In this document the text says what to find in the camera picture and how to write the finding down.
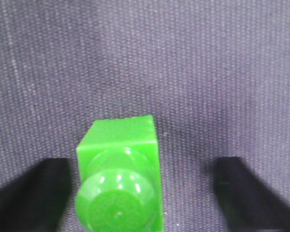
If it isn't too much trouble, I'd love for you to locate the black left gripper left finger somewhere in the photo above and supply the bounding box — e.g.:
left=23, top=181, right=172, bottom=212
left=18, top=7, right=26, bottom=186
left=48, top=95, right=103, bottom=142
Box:
left=0, top=158, right=70, bottom=232

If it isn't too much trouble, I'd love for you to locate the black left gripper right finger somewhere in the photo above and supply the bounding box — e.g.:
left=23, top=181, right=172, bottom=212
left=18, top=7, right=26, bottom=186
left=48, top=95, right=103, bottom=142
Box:
left=213, top=157, right=290, bottom=232

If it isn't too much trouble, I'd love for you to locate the green block with knob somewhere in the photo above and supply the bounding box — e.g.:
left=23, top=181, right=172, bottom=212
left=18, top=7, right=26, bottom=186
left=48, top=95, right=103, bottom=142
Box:
left=75, top=115, right=164, bottom=232

